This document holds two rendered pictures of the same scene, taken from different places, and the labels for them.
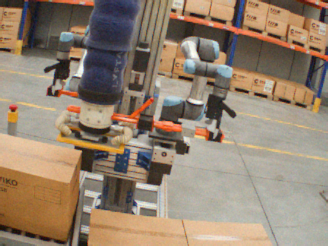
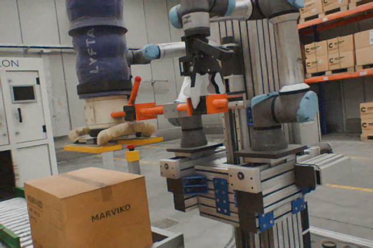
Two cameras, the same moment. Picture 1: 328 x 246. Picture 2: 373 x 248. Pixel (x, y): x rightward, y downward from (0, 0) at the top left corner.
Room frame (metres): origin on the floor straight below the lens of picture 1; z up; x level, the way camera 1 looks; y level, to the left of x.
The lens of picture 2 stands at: (1.24, -0.93, 1.26)
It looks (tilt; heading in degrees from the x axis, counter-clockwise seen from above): 3 degrees down; 56
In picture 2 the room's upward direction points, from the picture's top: 7 degrees counter-clockwise
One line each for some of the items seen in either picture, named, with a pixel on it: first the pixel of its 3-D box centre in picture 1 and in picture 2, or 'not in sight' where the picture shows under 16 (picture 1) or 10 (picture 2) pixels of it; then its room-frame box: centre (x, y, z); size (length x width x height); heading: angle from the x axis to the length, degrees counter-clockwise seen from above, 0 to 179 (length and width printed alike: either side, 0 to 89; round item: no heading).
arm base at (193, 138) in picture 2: not in sight; (193, 136); (2.26, 0.47, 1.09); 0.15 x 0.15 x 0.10
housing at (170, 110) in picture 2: (187, 130); (178, 109); (1.78, -0.12, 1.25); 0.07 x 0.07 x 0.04; 5
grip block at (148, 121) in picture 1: (145, 121); (140, 112); (1.77, 0.09, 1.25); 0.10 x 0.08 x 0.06; 5
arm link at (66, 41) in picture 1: (65, 42); (123, 57); (1.98, 0.64, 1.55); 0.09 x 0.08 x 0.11; 172
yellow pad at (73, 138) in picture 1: (90, 139); (90, 143); (1.65, 0.33, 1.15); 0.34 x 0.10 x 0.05; 95
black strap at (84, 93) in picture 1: (99, 91); (105, 88); (1.75, 0.34, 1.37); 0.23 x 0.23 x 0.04
